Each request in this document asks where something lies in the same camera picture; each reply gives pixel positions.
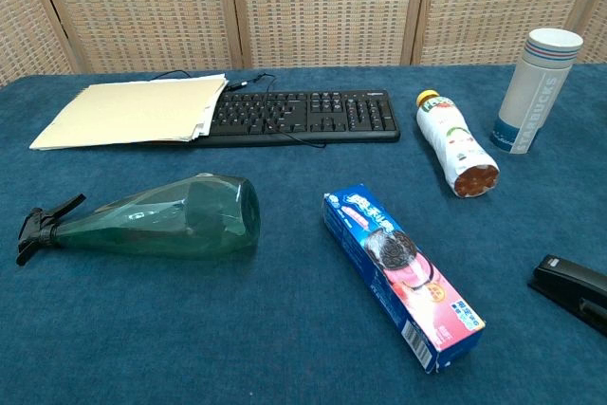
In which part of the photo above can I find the green plastic bottle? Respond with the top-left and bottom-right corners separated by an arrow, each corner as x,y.
15,172 -> 262,267

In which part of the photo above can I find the white yellow-capped drink bottle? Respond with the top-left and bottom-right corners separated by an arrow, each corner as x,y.
415,88 -> 501,199

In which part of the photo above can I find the black computer keyboard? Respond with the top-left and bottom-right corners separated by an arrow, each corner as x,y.
192,88 -> 402,149

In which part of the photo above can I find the blue Oreo cookie box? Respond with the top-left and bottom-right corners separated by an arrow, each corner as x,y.
322,182 -> 487,375

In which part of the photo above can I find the woven bamboo folding screen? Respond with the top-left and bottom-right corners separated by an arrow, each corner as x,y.
0,0 -> 607,88

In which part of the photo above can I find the manila paper folder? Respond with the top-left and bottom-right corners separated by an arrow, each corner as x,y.
28,73 -> 230,152

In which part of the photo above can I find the blue table cloth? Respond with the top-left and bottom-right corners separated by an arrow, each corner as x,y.
0,62 -> 607,405

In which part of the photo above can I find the white Starbucks tumbler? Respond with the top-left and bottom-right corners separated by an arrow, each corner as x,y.
489,28 -> 584,156

